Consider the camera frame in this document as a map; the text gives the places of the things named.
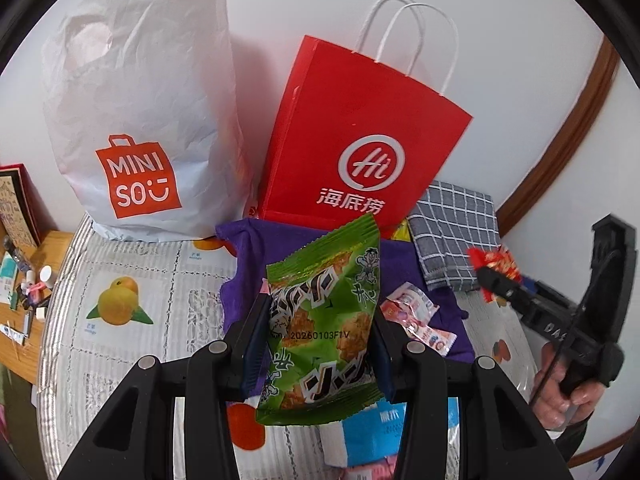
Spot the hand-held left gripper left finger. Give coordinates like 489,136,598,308
57,287,273,480

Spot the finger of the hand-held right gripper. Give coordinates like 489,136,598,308
474,265,536,318
522,280,583,313

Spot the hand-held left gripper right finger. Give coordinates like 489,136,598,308
370,312,573,480

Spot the small red snack packet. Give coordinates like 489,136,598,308
467,245,523,306

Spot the red and white snack packet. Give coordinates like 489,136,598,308
380,281,441,331

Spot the green snack packet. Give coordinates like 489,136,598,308
255,212,383,426

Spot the person's right forearm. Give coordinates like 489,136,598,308
552,417,593,463

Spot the person's right hand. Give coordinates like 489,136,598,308
532,342,608,431

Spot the grey checked cloth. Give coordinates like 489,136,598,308
406,180,501,291

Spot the purple towel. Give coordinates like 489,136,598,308
215,219,475,396

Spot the blue tissue pack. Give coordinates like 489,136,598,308
320,395,461,471

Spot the fruit print tablecloth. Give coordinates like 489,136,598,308
31,212,541,480

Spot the red paper bag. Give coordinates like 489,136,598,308
256,0,473,241

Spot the wooden nightstand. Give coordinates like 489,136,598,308
0,230,76,396

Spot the white tube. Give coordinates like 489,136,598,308
0,324,28,346

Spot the green blanket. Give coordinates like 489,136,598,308
0,362,38,441

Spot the black cosmetic bottle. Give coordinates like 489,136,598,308
2,239,31,273

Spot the teal and white box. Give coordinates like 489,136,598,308
0,255,18,306

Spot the brown patterned book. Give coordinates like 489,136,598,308
0,164,42,248

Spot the white plastic shopping bag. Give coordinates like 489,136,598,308
41,0,256,242

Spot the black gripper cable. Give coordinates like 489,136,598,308
529,252,623,406

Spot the brown wooden door frame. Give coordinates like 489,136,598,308
495,37,621,236

